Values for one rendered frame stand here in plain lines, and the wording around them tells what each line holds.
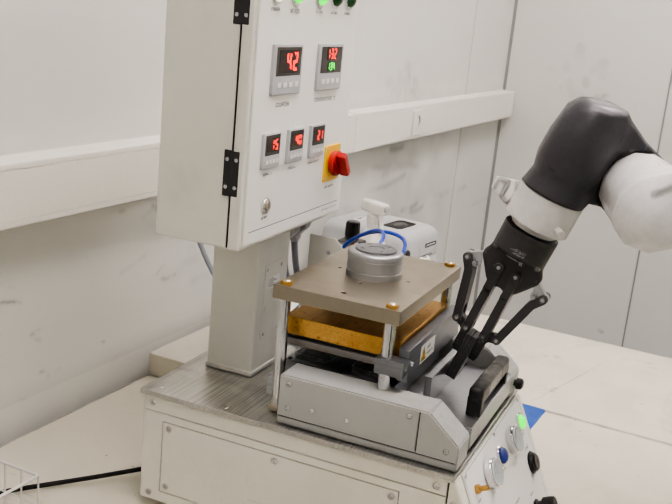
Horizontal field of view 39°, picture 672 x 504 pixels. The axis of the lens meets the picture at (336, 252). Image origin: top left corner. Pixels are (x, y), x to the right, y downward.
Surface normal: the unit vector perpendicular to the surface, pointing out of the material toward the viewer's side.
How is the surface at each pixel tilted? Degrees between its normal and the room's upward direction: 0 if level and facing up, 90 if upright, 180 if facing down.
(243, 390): 0
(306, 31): 90
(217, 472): 90
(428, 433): 90
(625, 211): 91
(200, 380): 0
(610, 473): 0
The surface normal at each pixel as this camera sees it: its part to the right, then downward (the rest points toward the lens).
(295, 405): -0.40, 0.20
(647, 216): -0.22, 0.32
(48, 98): 0.89, 0.20
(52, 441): 0.10, -0.96
